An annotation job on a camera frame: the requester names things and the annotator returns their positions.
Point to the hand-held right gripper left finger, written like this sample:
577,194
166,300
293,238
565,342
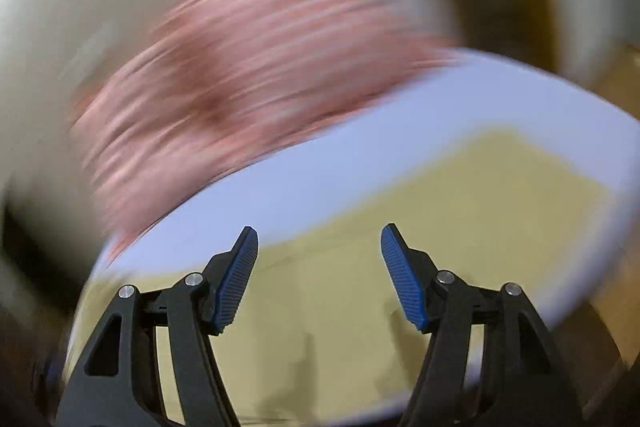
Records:
235,287

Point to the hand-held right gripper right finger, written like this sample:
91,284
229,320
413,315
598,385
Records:
404,282

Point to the pink striped pants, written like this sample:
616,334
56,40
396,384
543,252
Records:
240,77

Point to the yellow mat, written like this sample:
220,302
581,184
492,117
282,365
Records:
350,267

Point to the white round plate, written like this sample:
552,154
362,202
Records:
320,187

